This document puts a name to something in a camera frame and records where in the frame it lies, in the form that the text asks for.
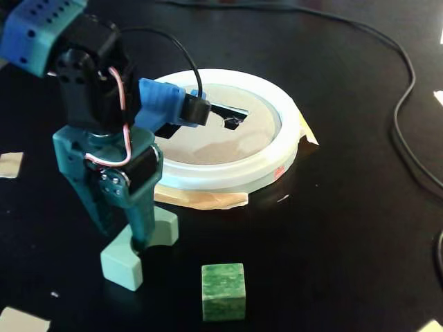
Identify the dark green cube block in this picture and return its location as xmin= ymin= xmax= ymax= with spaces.
xmin=201 ymin=262 xmax=246 ymax=322

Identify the short tan masking tape strip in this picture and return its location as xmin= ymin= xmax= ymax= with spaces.
xmin=297 ymin=113 xmax=320 ymax=147

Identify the teal gripper black servo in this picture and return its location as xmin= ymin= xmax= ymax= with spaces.
xmin=52 ymin=124 xmax=164 ymax=250

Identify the beige paper tape square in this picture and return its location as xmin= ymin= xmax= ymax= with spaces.
xmin=0 ymin=151 xmax=24 ymax=179

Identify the thin black camera cable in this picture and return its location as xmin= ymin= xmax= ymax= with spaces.
xmin=117 ymin=27 xmax=206 ymax=100

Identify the light green U shape block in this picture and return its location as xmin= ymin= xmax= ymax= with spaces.
xmin=100 ymin=206 xmax=179 ymax=292

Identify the tan tape piece bottom-left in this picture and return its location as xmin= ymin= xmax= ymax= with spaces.
xmin=0 ymin=306 xmax=52 ymax=332

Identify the blue mount black wrist camera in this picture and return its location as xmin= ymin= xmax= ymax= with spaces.
xmin=133 ymin=78 xmax=212 ymax=129

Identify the long tan masking tape strip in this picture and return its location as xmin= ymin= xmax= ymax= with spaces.
xmin=154 ymin=188 xmax=250 ymax=211

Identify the pink and white servo wire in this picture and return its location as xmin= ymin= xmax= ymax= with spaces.
xmin=84 ymin=67 xmax=133 ymax=167

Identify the long black cable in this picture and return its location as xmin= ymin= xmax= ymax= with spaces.
xmin=155 ymin=0 xmax=443 ymax=200

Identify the black cable loop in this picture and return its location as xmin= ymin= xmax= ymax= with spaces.
xmin=433 ymin=230 xmax=443 ymax=288

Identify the white round shape sorter container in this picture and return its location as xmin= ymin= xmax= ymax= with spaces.
xmin=152 ymin=68 xmax=300 ymax=193

